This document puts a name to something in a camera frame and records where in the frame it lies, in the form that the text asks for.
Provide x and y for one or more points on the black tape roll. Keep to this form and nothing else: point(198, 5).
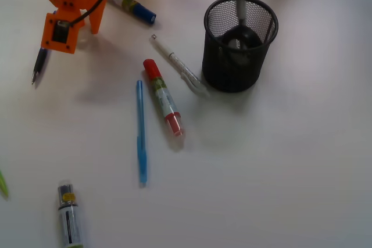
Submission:
point(241, 38)

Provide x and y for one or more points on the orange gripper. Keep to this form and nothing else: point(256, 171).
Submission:
point(58, 34)

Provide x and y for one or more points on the white pen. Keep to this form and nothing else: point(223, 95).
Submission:
point(195, 84)

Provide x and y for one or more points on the green pen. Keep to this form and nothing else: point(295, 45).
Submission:
point(3, 186)

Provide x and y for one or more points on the black mesh pen holder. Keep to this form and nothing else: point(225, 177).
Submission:
point(220, 17)

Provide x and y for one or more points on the clear tape roll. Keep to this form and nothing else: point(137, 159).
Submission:
point(83, 35)

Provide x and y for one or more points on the red capped marker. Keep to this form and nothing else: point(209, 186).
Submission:
point(171, 115)

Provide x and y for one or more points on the light blue pen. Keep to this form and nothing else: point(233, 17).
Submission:
point(141, 142)

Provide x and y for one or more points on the dark blue ballpoint pen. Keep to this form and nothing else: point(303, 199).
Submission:
point(39, 64)

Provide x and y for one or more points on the blue capped marker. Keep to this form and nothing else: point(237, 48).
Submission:
point(136, 9)

